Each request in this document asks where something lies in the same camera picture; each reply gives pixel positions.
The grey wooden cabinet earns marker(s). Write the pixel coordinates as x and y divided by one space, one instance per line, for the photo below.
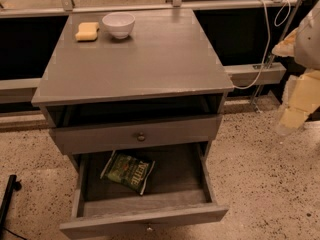
165 69

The closed upper drawer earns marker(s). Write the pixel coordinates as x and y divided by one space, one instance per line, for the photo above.
117 136

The round dark drawer knob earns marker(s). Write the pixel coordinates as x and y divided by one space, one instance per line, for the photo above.
141 137

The black stand leg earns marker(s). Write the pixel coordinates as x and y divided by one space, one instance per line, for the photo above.
13 185

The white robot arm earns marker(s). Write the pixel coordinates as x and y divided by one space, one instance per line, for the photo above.
307 44

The open lower drawer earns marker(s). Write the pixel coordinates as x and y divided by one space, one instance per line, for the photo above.
178 192

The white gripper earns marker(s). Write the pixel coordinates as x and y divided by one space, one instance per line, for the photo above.
308 43

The green jalapeno chip bag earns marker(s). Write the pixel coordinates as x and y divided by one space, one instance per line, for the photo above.
129 171

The white ceramic bowl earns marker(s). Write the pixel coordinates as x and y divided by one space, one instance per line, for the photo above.
119 24

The yellow sponge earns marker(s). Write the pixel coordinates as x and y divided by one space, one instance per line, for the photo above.
87 31

